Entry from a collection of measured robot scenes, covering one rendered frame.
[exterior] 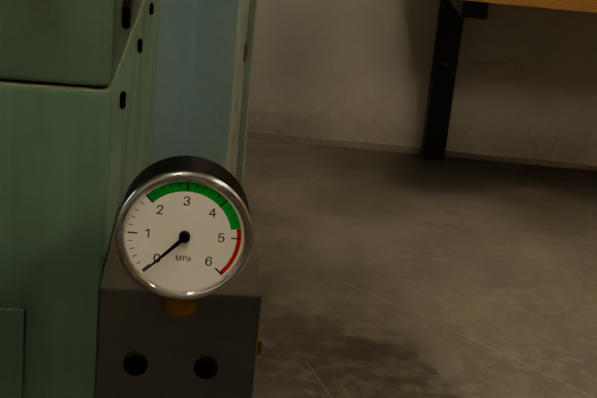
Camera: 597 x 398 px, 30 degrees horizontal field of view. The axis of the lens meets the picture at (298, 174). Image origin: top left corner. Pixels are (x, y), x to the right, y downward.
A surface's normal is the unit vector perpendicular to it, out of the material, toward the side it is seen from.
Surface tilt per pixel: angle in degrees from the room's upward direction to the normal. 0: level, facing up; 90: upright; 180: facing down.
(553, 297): 1
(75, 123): 90
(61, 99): 90
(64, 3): 90
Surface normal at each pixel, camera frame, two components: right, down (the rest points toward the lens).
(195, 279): 0.07, 0.31
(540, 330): 0.09, -0.95
